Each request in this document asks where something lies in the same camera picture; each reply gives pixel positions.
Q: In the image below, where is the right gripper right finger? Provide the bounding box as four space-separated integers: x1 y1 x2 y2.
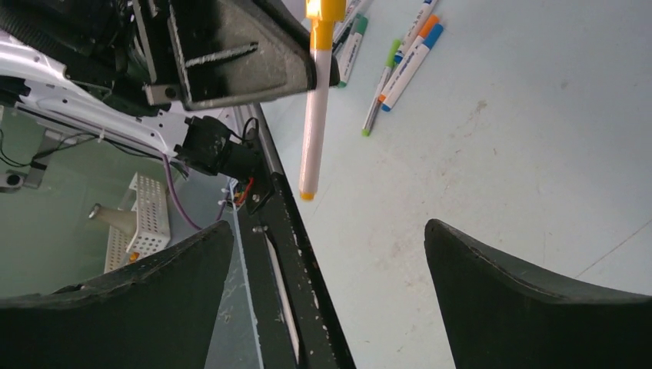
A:
424 219 651 368

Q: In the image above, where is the yellow pen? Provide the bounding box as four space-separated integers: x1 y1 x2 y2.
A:
298 0 346 201

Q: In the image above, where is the white perforated basket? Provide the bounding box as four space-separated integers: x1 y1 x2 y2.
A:
104 173 171 273

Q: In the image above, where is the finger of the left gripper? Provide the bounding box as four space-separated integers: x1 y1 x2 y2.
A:
142 1 318 111

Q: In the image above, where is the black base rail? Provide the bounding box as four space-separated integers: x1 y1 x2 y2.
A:
234 104 355 368

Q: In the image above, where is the green cap marker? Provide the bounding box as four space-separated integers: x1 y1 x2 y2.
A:
338 14 368 88

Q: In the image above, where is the large blue marker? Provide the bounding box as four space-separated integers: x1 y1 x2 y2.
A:
394 0 437 65

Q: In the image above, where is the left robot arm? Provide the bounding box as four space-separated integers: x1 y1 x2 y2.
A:
1 1 340 178

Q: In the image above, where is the light green pen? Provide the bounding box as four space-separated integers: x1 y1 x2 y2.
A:
361 39 401 137

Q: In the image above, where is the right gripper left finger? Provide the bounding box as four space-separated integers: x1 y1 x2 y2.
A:
1 221 235 368

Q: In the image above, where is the orange cap marker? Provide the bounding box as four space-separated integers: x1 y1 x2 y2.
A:
378 14 439 102

